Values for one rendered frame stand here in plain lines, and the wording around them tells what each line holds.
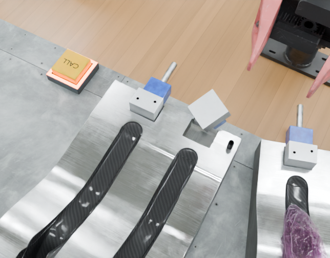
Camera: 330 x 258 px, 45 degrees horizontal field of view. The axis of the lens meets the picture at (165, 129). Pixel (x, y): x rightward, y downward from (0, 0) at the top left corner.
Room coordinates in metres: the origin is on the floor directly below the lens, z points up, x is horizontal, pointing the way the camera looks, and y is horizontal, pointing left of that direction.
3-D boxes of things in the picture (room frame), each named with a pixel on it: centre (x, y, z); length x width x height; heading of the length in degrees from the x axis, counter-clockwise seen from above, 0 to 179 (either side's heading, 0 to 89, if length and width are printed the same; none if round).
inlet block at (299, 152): (0.35, -0.25, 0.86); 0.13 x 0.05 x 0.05; 171
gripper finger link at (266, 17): (0.28, -0.11, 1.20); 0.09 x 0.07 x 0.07; 152
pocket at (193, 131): (0.33, -0.06, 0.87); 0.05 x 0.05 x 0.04; 64
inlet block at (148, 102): (0.42, 0.01, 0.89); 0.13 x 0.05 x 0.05; 155
